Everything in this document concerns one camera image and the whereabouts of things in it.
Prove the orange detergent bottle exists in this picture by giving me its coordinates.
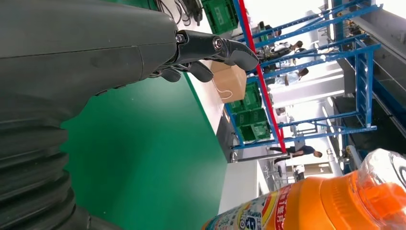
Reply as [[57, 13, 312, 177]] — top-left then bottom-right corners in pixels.
[[201, 148, 406, 230]]

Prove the green table mat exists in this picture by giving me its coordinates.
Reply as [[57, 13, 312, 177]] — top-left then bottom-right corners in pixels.
[[60, 0, 228, 230]]

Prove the white long table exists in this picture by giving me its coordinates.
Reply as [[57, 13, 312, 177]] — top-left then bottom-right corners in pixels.
[[158, 0, 229, 134]]

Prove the green plastic crate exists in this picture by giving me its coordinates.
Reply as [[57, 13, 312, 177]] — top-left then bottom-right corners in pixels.
[[228, 81, 262, 113], [235, 108, 269, 127], [201, 0, 239, 35], [237, 122, 272, 142]]

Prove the cardboard box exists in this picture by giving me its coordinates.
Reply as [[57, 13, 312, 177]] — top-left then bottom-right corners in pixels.
[[211, 61, 248, 104]]

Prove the red metal beam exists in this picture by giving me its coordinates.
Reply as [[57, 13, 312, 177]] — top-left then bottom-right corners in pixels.
[[237, 0, 286, 154]]

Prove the person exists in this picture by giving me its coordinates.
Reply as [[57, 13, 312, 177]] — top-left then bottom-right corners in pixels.
[[276, 67, 310, 86], [268, 145, 324, 160], [271, 39, 305, 56]]

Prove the white block table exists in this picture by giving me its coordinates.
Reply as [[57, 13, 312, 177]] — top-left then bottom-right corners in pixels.
[[218, 159, 270, 214]]

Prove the blue metal rack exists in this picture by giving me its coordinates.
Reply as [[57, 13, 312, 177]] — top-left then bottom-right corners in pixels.
[[223, 0, 383, 151]]

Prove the black cable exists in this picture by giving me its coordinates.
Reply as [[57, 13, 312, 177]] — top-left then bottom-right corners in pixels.
[[158, 0, 191, 27]]

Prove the white cable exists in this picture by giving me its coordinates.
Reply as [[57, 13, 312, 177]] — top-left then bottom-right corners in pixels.
[[213, 78, 234, 101]]

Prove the chrome metal frame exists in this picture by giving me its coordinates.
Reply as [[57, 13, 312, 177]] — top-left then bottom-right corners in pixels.
[[231, 151, 291, 163]]

